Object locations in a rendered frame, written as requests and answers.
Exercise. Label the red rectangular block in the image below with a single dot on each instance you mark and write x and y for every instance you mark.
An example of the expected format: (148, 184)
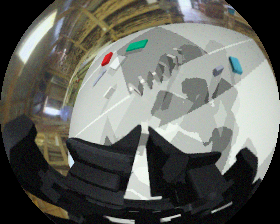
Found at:
(106, 59)

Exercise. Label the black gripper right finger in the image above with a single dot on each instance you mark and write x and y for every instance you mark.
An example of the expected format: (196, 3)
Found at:
(166, 163)

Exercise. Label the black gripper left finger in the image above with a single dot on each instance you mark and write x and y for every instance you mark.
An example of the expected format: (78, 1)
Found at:
(117, 158)

